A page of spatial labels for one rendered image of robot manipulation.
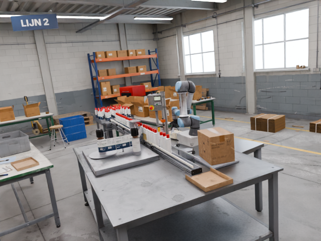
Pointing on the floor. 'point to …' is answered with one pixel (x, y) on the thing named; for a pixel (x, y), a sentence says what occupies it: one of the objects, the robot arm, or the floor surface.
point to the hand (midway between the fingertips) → (175, 133)
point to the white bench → (13, 175)
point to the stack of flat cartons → (268, 122)
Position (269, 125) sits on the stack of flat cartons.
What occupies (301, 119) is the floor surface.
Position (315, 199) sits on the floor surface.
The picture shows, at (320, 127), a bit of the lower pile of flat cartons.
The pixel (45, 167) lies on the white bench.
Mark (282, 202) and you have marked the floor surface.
